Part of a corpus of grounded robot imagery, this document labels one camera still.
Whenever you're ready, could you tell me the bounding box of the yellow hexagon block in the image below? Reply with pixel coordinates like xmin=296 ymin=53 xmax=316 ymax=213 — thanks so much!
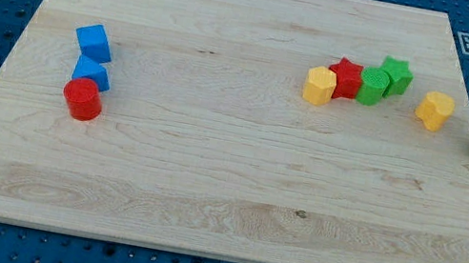
xmin=302 ymin=66 xmax=336 ymax=106

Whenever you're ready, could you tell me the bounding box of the red cylinder block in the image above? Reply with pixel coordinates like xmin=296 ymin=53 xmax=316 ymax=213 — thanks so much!
xmin=63 ymin=77 xmax=103 ymax=121

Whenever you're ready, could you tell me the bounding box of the blue cube block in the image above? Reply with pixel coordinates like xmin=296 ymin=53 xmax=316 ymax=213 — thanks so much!
xmin=76 ymin=24 xmax=112 ymax=64

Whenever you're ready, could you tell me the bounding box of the red star block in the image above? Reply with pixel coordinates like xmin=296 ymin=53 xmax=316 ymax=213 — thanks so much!
xmin=329 ymin=57 xmax=364 ymax=100

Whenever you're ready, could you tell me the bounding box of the green star block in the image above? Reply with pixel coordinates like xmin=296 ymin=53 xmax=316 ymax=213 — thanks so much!
xmin=380 ymin=55 xmax=414 ymax=98

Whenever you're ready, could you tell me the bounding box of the yellow heart block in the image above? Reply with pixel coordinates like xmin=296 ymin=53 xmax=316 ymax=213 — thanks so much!
xmin=414 ymin=91 xmax=456 ymax=132

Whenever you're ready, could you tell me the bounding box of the green cylinder block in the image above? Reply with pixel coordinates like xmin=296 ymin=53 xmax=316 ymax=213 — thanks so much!
xmin=356 ymin=67 xmax=390 ymax=106

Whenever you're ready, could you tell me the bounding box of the blue triangular block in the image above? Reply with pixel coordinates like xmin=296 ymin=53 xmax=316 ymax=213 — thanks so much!
xmin=71 ymin=54 xmax=110 ymax=91

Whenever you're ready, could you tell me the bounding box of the light wooden board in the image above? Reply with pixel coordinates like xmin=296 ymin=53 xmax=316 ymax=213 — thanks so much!
xmin=0 ymin=0 xmax=469 ymax=263

